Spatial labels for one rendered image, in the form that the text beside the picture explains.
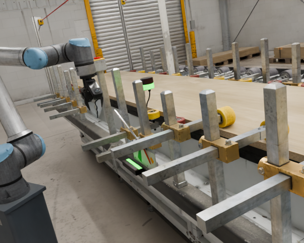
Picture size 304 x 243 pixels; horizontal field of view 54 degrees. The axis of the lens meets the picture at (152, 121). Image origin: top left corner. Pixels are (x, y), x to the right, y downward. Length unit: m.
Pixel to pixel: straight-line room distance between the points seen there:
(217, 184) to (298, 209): 0.28
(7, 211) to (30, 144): 0.37
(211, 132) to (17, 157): 1.14
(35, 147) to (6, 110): 0.26
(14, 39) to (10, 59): 7.47
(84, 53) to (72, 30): 7.79
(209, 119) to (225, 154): 0.12
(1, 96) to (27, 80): 7.15
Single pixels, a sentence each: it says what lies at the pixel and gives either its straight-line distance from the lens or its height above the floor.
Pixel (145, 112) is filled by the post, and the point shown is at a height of 0.98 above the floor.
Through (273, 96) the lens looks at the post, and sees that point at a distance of 0.71.
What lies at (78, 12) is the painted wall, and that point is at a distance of 9.29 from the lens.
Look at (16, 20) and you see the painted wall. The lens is 9.00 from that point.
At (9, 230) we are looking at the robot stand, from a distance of 1.79.
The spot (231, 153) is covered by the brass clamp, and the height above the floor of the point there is 0.95.
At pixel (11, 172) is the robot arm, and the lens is 1.74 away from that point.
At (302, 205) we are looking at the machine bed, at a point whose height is 0.71.
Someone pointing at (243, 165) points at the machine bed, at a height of 0.77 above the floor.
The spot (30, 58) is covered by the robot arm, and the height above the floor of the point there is 1.30.
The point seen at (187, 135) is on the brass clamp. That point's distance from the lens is 1.10.
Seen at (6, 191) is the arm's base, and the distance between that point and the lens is 1.76.
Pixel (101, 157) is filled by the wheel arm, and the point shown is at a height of 0.85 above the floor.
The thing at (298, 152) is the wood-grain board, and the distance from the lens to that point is 1.01.
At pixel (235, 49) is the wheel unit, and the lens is 2.39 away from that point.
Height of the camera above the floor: 1.32
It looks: 17 degrees down
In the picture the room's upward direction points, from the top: 10 degrees counter-clockwise
